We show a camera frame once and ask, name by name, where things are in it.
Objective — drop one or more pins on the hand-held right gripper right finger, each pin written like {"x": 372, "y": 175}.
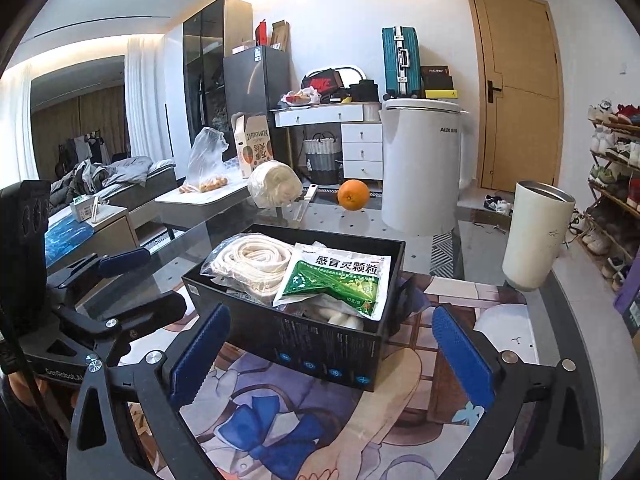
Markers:
{"x": 462, "y": 355}

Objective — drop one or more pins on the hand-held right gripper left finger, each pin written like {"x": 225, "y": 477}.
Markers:
{"x": 197, "y": 355}

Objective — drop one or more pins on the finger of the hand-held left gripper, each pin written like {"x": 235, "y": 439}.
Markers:
{"x": 125, "y": 260}
{"x": 155, "y": 310}

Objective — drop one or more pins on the black cardboard box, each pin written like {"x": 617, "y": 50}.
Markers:
{"x": 310, "y": 355}

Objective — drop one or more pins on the white foam piece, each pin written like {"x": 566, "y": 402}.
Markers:
{"x": 335, "y": 316}

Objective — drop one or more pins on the green white medicine packet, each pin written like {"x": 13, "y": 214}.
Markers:
{"x": 330, "y": 280}

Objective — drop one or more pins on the person's left forearm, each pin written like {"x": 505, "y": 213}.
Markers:
{"x": 35, "y": 435}

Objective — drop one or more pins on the low grey cabinet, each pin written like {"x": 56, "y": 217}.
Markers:
{"x": 100, "y": 240}

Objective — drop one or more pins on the small white green box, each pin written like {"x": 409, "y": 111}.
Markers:
{"x": 85, "y": 210}

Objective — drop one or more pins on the bed with grey clothes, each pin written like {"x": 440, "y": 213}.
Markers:
{"x": 120, "y": 175}

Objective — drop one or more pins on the grey side table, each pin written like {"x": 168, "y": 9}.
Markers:
{"x": 200, "y": 207}

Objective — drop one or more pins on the clear plastic bag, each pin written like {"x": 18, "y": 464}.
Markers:
{"x": 205, "y": 160}

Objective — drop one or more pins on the printed table mat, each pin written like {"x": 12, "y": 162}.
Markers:
{"x": 300, "y": 435}

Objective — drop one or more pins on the white tumbler cup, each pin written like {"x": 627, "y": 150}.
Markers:
{"x": 535, "y": 240}

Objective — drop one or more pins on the black white sneakers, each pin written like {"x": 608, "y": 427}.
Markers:
{"x": 499, "y": 205}

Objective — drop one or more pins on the white curtain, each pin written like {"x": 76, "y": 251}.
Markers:
{"x": 147, "y": 100}

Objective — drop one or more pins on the white wrapped bundle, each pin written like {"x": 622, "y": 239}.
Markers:
{"x": 275, "y": 185}

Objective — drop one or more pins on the printed fruit carton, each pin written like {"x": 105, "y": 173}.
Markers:
{"x": 252, "y": 147}

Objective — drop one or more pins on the white cylindrical appliance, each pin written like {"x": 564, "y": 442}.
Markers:
{"x": 420, "y": 170}

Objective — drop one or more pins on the orange fruit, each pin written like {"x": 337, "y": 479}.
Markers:
{"x": 353, "y": 195}

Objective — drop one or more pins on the grey refrigerator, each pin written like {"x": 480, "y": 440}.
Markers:
{"x": 257, "y": 95}

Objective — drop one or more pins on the dark glass wardrobe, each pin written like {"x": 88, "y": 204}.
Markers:
{"x": 215, "y": 60}

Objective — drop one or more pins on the woven basket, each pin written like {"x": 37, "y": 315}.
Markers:
{"x": 322, "y": 160}

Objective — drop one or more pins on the wooden shoe rack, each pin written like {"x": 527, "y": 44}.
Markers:
{"x": 615, "y": 185}

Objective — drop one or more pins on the white desk with drawers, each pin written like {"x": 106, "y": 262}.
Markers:
{"x": 360, "y": 150}

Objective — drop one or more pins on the plastic bag of food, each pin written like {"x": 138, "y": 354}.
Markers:
{"x": 300, "y": 97}

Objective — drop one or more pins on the yellow black flat box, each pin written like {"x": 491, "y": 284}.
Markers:
{"x": 441, "y": 94}

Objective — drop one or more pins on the red black shoe bag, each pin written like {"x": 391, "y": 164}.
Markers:
{"x": 320, "y": 82}

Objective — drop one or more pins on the cardboard boxes on refrigerator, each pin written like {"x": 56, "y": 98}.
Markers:
{"x": 270, "y": 37}

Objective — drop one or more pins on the wooden door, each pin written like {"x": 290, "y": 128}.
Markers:
{"x": 515, "y": 90}

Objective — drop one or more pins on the small black box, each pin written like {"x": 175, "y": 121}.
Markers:
{"x": 436, "y": 79}

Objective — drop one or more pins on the white oval mirror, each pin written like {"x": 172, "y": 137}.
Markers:
{"x": 350, "y": 71}

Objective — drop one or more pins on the teal suitcase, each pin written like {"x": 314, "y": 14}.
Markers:
{"x": 400, "y": 65}

